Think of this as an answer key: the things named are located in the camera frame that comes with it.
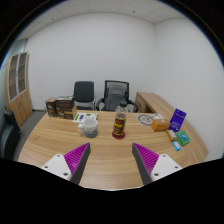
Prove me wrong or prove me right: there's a purple standing card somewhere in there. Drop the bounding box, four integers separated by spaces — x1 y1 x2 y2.
168 108 187 133

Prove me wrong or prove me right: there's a grey and white mug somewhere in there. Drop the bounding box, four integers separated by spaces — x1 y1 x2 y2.
77 117 99 139

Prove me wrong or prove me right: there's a small light blue box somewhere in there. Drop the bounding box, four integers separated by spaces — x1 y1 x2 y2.
171 140 182 152

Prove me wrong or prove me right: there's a wooden side cabinet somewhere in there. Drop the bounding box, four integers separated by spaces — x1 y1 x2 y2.
134 91 174 116

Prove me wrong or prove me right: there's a black leather sofa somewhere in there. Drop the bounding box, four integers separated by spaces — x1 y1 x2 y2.
0 109 22 161

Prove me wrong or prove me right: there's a brown carton with tan end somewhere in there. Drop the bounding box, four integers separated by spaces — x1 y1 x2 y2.
55 105 78 120

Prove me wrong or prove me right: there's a green flat box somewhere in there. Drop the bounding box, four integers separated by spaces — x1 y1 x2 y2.
174 130 191 146

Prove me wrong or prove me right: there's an orange box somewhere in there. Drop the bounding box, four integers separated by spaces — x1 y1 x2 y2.
150 118 172 132

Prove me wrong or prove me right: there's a round white disc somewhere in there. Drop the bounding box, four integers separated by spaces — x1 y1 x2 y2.
137 113 158 127

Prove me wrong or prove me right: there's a dark brown carton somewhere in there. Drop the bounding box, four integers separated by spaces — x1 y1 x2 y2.
55 95 75 109

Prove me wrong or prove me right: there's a small dark brown box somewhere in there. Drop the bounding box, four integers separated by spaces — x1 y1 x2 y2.
45 96 58 118

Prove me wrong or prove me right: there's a clear black-capped drink bottle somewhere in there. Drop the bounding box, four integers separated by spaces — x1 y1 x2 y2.
111 103 129 140

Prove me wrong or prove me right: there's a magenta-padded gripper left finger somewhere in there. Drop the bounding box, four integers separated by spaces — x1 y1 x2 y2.
41 142 92 185

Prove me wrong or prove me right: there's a wooden glass-door cabinet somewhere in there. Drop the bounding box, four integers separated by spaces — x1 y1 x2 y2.
4 51 33 128

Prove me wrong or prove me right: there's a black mesh office chair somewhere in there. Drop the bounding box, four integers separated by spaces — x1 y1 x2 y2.
95 79 138 113

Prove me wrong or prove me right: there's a small tan box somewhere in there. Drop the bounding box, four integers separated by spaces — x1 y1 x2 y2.
165 129 178 142

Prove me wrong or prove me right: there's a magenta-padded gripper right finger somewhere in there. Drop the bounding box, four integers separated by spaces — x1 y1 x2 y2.
132 142 184 186

